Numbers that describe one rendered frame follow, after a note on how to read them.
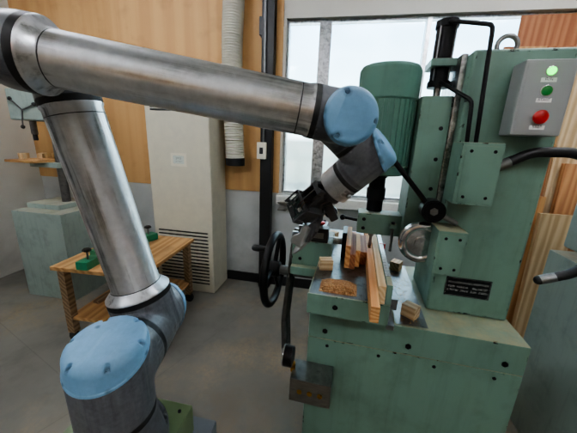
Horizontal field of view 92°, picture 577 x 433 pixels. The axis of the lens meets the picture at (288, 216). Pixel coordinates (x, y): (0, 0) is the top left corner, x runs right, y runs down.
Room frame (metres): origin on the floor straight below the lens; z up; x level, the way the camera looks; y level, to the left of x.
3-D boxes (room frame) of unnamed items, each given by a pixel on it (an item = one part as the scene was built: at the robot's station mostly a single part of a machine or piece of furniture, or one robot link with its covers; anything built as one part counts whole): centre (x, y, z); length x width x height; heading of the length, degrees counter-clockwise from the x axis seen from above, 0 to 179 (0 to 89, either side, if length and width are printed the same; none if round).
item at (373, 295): (0.87, -0.27, 0.92); 0.66 x 0.02 x 0.04; 167
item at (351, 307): (0.95, -0.18, 0.87); 0.61 x 0.30 x 0.06; 167
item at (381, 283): (0.92, -0.31, 0.92); 0.60 x 0.02 x 0.05; 167
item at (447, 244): (0.72, -0.43, 1.02); 0.09 x 0.07 x 0.12; 167
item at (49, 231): (2.22, 1.80, 0.79); 0.62 x 0.48 x 1.58; 80
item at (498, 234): (0.85, -0.57, 1.16); 0.22 x 0.22 x 0.72; 77
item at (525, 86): (0.71, -0.57, 1.40); 0.10 x 0.06 x 0.16; 77
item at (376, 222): (0.91, -0.30, 1.03); 0.14 x 0.07 x 0.09; 77
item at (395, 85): (0.92, -0.28, 1.35); 0.18 x 0.18 x 0.31
